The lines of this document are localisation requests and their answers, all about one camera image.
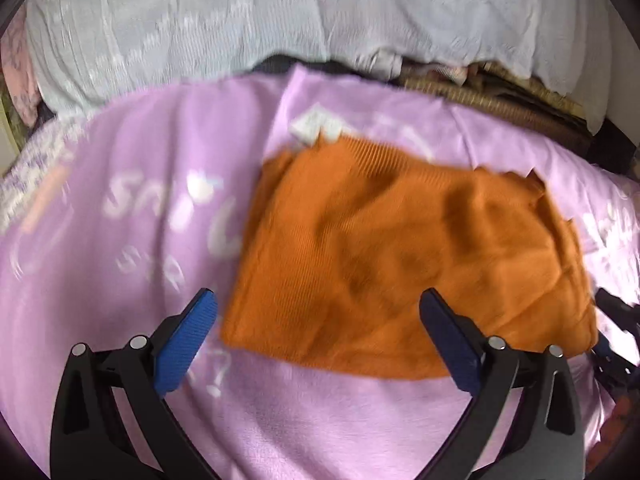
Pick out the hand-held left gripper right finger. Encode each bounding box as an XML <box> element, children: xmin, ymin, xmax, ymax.
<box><xmin>419</xmin><ymin>287</ymin><xmax>587</xmax><ymax>480</ymax></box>

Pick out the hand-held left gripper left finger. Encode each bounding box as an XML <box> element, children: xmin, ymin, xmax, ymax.
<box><xmin>50</xmin><ymin>287</ymin><xmax>221</xmax><ymax>480</ymax></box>

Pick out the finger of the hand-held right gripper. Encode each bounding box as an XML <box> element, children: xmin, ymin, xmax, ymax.
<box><xmin>589</xmin><ymin>337</ymin><xmax>633</xmax><ymax>392</ymax></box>
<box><xmin>595</xmin><ymin>287</ymin><xmax>640</xmax><ymax>333</ymax></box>

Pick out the orange knitted cardigan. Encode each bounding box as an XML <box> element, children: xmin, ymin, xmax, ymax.
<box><xmin>220</xmin><ymin>135</ymin><xmax>601</xmax><ymax>382</ymax></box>

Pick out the purple printed blanket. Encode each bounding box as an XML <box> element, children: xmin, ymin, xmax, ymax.
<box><xmin>0</xmin><ymin>65</ymin><xmax>640</xmax><ymax>480</ymax></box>

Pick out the purple floral cloth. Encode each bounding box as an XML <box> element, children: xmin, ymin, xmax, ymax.
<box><xmin>0</xmin><ymin>115</ymin><xmax>92</xmax><ymax>198</ymax></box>

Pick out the white paper hang tag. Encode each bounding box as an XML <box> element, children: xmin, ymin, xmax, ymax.
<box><xmin>290</xmin><ymin>105</ymin><xmax>344</xmax><ymax>149</ymax></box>

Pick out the pink patterned cloth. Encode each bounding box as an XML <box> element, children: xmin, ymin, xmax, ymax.
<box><xmin>0</xmin><ymin>10</ymin><xmax>42</xmax><ymax>130</ymax></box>

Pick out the white lace cover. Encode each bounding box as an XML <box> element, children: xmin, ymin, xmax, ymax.
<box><xmin>25</xmin><ymin>0</ymin><xmax>617</xmax><ymax>134</ymax></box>

